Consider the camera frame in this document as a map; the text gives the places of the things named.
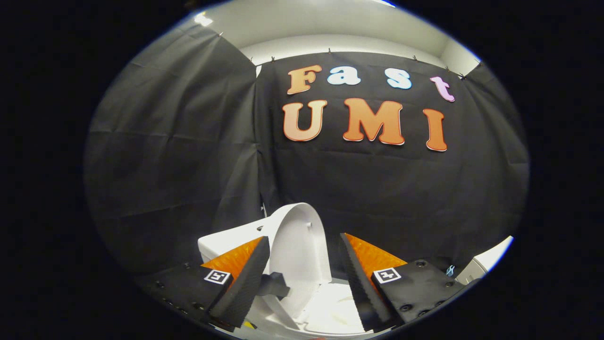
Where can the black backdrop cloth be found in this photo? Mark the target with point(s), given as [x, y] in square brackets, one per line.
[330, 189]

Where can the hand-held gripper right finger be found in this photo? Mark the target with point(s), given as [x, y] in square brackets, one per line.
[361, 288]

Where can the white drawer cabinet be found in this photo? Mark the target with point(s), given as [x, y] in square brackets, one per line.
[490, 257]

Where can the white toilet lid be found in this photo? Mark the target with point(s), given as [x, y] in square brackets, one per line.
[302, 245]

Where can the white toilet with tank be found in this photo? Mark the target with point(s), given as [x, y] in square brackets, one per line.
[226, 241]

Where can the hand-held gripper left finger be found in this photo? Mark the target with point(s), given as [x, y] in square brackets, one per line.
[245, 285]

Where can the small blue clip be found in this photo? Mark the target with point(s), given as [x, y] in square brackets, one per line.
[449, 270]

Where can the white toilet seat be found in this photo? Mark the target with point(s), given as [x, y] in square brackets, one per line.
[330, 307]

